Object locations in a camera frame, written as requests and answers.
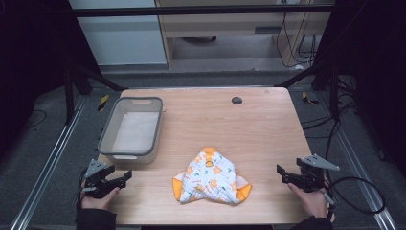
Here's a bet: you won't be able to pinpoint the yellow black tape strip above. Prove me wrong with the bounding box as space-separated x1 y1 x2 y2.
301 91 321 106
97 93 110 113

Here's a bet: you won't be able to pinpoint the person's right hand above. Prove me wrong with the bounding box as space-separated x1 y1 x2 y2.
286 182 336 222

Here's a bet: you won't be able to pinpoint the white cabinet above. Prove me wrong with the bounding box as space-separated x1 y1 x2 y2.
68 0 169 67

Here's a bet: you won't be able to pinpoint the grey rimmed plastic basket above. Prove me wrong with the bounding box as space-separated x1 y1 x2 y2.
97 96 165 166

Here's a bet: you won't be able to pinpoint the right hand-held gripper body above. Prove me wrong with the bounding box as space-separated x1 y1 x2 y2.
296 153 341 194

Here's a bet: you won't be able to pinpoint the black floor cables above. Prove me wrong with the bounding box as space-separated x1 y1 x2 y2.
300 75 362 167

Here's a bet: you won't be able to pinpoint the aluminium floor rail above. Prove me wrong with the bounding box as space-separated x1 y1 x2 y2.
10 95 88 230
319 92 398 230

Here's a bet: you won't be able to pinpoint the black curtain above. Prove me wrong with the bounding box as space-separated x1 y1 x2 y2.
314 0 406 180
0 0 103 161

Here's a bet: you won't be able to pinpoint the black metal stand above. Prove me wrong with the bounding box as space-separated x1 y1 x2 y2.
275 58 342 123
62 61 129 127

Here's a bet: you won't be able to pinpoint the person's left hand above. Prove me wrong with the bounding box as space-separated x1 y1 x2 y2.
79 187 121 211

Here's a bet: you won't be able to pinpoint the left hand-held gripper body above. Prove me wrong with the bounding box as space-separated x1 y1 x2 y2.
81 158 116 199

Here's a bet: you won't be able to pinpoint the black hanging cables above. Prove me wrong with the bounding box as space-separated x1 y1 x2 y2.
275 11 318 70

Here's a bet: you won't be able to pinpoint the black horizontal frame bar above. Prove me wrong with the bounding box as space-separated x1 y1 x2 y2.
70 4 335 17

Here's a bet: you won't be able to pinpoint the white orange flowered baby garment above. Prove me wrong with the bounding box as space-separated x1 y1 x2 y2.
171 146 254 206

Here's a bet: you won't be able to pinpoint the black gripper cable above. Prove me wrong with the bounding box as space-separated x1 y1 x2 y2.
325 175 387 216

